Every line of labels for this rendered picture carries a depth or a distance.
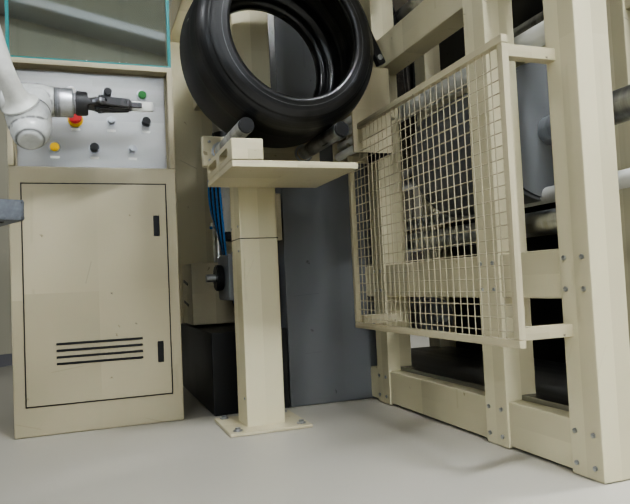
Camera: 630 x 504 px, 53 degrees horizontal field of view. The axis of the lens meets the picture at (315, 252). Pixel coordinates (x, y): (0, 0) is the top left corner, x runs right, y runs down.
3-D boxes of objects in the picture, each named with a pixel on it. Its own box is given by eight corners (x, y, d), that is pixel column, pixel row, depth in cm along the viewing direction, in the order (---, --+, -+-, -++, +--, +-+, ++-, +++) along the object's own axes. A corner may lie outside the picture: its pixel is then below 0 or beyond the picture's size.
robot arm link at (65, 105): (55, 92, 201) (75, 93, 203) (56, 120, 201) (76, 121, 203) (54, 83, 193) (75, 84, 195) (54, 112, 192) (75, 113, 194)
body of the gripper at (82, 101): (74, 87, 195) (106, 89, 198) (74, 95, 203) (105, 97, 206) (74, 111, 194) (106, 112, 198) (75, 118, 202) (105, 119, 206)
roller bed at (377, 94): (332, 163, 234) (328, 83, 235) (369, 163, 239) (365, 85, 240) (354, 151, 215) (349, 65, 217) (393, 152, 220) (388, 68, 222)
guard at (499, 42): (355, 327, 222) (345, 130, 226) (360, 327, 223) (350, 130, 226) (519, 349, 138) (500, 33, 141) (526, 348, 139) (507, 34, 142)
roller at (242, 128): (223, 142, 205) (230, 154, 206) (211, 148, 204) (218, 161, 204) (249, 113, 172) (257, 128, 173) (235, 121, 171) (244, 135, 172)
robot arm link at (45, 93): (55, 110, 204) (55, 130, 194) (2, 107, 198) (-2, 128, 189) (54, 78, 197) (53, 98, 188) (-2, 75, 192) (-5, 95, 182)
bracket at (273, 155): (201, 167, 205) (200, 137, 205) (317, 169, 218) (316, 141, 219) (203, 165, 202) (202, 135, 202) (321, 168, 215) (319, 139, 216)
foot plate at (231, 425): (214, 421, 221) (214, 414, 221) (288, 412, 230) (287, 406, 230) (230, 437, 195) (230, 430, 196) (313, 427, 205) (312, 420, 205)
